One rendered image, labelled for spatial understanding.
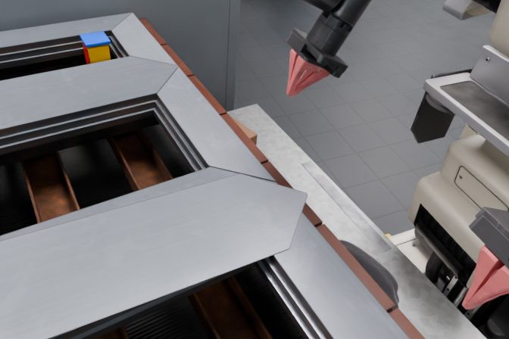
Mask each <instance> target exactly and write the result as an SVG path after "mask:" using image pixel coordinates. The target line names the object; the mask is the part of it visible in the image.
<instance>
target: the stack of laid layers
mask: <svg viewBox="0 0 509 339"><path fill-rule="evenodd" d="M105 34H106V36H107V37H108V38H109V40H110V41H111V44H108V45H109V50H111V52H112V54H113V55H114V56H115V58H116V59H117V58H124V57H129V55H128V54H127V52H126V50H125V49H124V48H123V46H122V45H121V44H120V42H119V41H118V40H117V38H116V36H115V35H114V34H113V33H112V32H111V30H109V31H105ZM81 54H85V53H84V49H83V41H82V40H81V38H80V36H71V37H67V38H62V39H53V40H48V41H43V42H34V43H29V44H24V45H15V46H11V47H5V48H0V69H4V68H9V67H16V66H21V65H25V64H33V63H38V62H42V61H50V60H54V59H59V58H67V57H71V56H76V55H81ZM152 116H155V118H156V119H157V121H158V122H159V123H160V125H161V127H162V128H163V130H164V131H165V132H166V134H167V136H168V137H169V139H170V140H171V141H172V143H173V145H174V146H175V147H176V149H177V150H178V152H179V153H180V155H181V156H182V158H183V159H184V161H185V162H186V164H187V165H188V167H189V168H190V170H191V171H192V173H190V174H187V175H184V176H180V177H178V178H175V179H171V180H168V181H166V182H162V183H159V184H157V185H153V186H150V187H147V188H144V189H141V190H138V191H134V192H132V193H129V194H125V195H123V196H120V197H116V198H114V199H110V200H108V201H104V202H101V203H99V204H95V205H92V206H90V207H86V208H83V209H81V210H77V211H74V212H72V213H68V214H65V215H63V216H59V217H56V218H53V219H49V220H46V221H44V222H40V223H37V224H35V225H31V226H28V227H26V228H23V229H19V230H17V231H14V232H10V233H7V234H5V235H1V236H0V241H2V240H5V239H8V238H13V237H16V236H19V235H24V234H26V233H30V232H34V231H38V230H40V229H45V228H48V227H51V226H54V225H59V224H62V223H65V222H69V221H73V220H76V219H81V218H83V217H87V216H91V215H94V214H97V213H102V212H105V211H108V210H113V209H116V208H119V207H124V206H126V205H130V204H134V203H137V202H140V201H145V200H148V199H151V198H154V197H159V196H161V195H165V194H169V193H173V192H175V191H180V190H183V189H186V188H191V187H194V186H196V185H201V184H205V183H207V182H212V181H215V180H218V179H222V178H226V177H228V176H233V175H236V174H239V173H235V172H232V171H229V170H225V169H219V168H216V167H212V166H208V164H207V163H206V162H205V160H204V158H203V157H202V156H201V155H200V153H199V152H198V150H197V149H196V148H195V146H194V144H193V143H192V142H191V141H190V139H189V138H188V136H187V135H186V134H185V133H184V131H183V130H182V128H181V127H180V125H179V124H178V122H177V121H176V120H175V119H174V117H173V116H172V114H171V113H170V111H169V110H168V109H167V107H166V106H165V105H164V103H163V101H162V100H161V99H160V98H159V97H158V95H157V93H156V94H153V95H146V96H143V97H140V98H134V99H130V100H127V101H121V102H117V103H114V104H108V105H105V106H101V107H95V108H92V109H88V110H82V111H78V112H75V113H71V114H65V115H62V116H59V117H52V118H49V119H46V120H40V121H36V122H33V123H27V124H23V125H20V126H14V127H11V128H7V129H1V130H0V155H2V154H7V153H11V152H14V151H19V150H22V149H25V148H31V147H34V146H37V145H43V144H46V143H49V142H54V141H57V140H61V139H64V138H69V137H73V136H76V135H81V134H84V133H87V132H93V131H96V130H100V129H105V128H108V127H111V126H116V125H120V124H123V123H128V122H132V121H135V120H140V119H143V118H146V117H152ZM253 266H256V268H257V269H258V271H259V273H260V274H261V275H262V277H263V278H264V280H265V282H266V283H267V284H268V286H269V287H270V289H271V291H272V292H273V293H274V295H275V296H276V298H277V300H278V301H279V302H280V303H281V305H282V306H283V308H284V310H285V311H286V312H287V314H288V315H289V317H290V319H291V320H292V321H293V323H294V324H295V326H296V328H297V329H298V330H299V332H300V333H301V335H302V337H303V338H304V339H333V337H332V336H331V334H330V333H329V332H328V331H327V329H326V328H325V326H324V325H323V323H322V322H321V321H320V320H319V318H318V317H317V315H316V314H315V312H314V311H313V310H312V309H311V307H310V306H309V304H308V302H307V301H306V300H305V299H304V298H303V296H302V295H301V293H300V292H299V290H298V289H297V287H296V286H295V285H294V283H293V282H292V280H291V279H290V278H289V277H288V275H287V274H286V272H285V271H284V269H283V268H282V267H281V265H280V264H279V263H278V261H277V260H276V258H275V257H274V255H273V256H271V257H267V258H265V259H262V260H259V261H257V262H254V263H251V264H248V265H247V266H243V267H241V268H238V269H235V270H233V271H231V272H227V273H224V274H222V275H219V276H217V277H214V278H211V279H208V280H206V281H203V282H200V283H198V284H196V285H193V286H190V287H187V288H184V289H182V290H180V291H176V292H174V293H172V294H168V295H166V296H163V297H160V298H158V299H156V300H152V301H149V302H147V303H144V304H142V305H139V306H136V307H133V308H131V309H128V310H125V311H123V312H121V313H117V314H115V315H112V316H109V317H107V318H104V319H101V320H98V321H97V322H93V323H91V324H88V325H85V326H83V327H80V328H77V329H74V330H72V331H69V332H66V333H64V334H60V335H58V336H56V337H53V338H50V339H96V338H98V337H101V336H102V335H104V334H107V333H109V332H111V331H113V330H116V329H118V328H120V327H122V326H125V325H127V324H129V323H131V322H134V321H136V320H137V319H140V318H142V317H144V316H147V315H148V314H150V313H153V312H155V311H157V310H159V309H161V308H164V307H166V306H168V305H170V304H172V303H175V302H177V301H178V300H181V299H183V298H185V297H188V296H189V295H191V294H194V293H196V292H198V291H201V290H203V289H205V288H207V287H209V286H212V285H214V284H216V283H218V282H219V281H223V280H224V279H226V278H229V277H231V276H233V275H235V274H237V273H239V272H242V271H244V270H246V269H248V268H251V267H253Z"/></svg>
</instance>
